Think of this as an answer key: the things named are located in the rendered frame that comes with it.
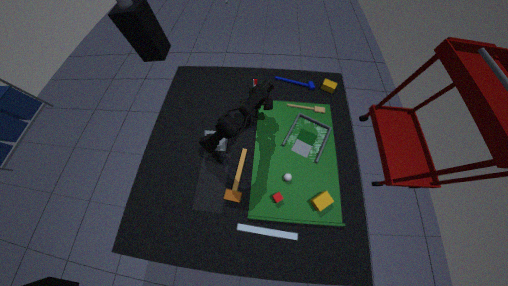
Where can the red block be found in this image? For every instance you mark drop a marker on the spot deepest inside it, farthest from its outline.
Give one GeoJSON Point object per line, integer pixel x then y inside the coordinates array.
{"type": "Point", "coordinates": [278, 197]}

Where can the blue golf putter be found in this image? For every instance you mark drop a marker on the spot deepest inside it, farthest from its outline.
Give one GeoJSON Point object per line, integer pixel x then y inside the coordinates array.
{"type": "Point", "coordinates": [310, 84]}

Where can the yellow cube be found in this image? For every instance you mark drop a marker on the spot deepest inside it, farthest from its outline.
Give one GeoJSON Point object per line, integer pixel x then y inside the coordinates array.
{"type": "Point", "coordinates": [329, 86]}
{"type": "Point", "coordinates": [321, 201]}

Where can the green flat mat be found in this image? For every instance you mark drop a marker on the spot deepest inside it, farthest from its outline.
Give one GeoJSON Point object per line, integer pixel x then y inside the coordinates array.
{"type": "Point", "coordinates": [272, 161]}

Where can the light blue flat bar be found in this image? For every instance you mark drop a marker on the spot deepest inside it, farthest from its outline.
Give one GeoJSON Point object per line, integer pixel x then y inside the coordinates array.
{"type": "Point", "coordinates": [267, 231]}

